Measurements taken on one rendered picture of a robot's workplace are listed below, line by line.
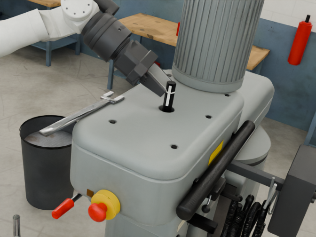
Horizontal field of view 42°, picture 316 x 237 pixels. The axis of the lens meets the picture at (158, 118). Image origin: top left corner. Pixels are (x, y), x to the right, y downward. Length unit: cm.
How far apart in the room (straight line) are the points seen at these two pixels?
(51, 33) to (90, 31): 10
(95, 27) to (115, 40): 5
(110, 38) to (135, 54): 6
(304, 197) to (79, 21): 73
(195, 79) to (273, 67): 424
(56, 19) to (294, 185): 73
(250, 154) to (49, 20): 86
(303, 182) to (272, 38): 414
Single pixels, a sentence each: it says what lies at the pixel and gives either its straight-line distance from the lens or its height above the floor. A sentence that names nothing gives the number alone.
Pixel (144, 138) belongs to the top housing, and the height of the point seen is 189.
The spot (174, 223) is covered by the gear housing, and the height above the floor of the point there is 169.
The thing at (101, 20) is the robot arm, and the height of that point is 207.
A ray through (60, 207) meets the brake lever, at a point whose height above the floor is 171.
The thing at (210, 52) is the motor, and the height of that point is 199.
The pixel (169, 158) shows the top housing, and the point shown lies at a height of 189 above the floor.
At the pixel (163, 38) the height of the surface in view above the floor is 88.
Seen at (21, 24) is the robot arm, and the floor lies 204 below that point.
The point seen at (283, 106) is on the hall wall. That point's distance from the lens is 543.
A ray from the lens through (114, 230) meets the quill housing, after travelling 110.
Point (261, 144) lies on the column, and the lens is 160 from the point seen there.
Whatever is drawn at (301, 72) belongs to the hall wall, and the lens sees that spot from 525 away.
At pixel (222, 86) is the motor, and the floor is 191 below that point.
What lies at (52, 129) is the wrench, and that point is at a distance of 82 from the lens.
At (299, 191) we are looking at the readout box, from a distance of 118.
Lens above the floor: 232
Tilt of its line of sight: 28 degrees down
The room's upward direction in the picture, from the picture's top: 10 degrees clockwise
